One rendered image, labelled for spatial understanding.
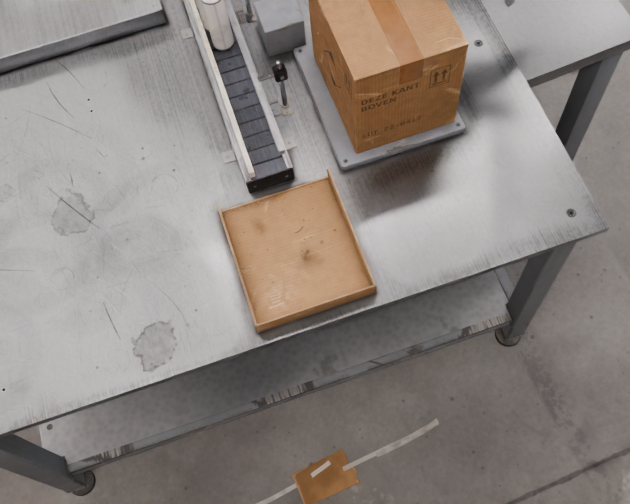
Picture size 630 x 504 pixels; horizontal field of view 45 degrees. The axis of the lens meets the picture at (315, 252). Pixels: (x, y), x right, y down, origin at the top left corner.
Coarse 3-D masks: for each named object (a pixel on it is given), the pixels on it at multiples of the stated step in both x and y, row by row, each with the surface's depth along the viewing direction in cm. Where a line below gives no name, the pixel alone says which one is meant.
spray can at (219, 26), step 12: (204, 0) 168; (216, 0) 168; (204, 12) 173; (216, 12) 171; (216, 24) 174; (228, 24) 177; (216, 36) 178; (228, 36) 179; (216, 48) 183; (228, 48) 182
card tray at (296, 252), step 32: (288, 192) 171; (320, 192) 170; (224, 224) 164; (256, 224) 168; (288, 224) 168; (320, 224) 167; (256, 256) 165; (288, 256) 164; (320, 256) 164; (352, 256) 163; (256, 288) 162; (288, 288) 161; (320, 288) 161; (352, 288) 160; (256, 320) 159; (288, 320) 157
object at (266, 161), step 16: (208, 32) 185; (224, 64) 181; (240, 64) 181; (224, 80) 179; (240, 80) 179; (240, 96) 177; (256, 96) 177; (240, 112) 175; (256, 112) 175; (240, 128) 173; (256, 128) 173; (256, 144) 171; (272, 144) 171; (256, 160) 169; (272, 160) 169; (256, 176) 168
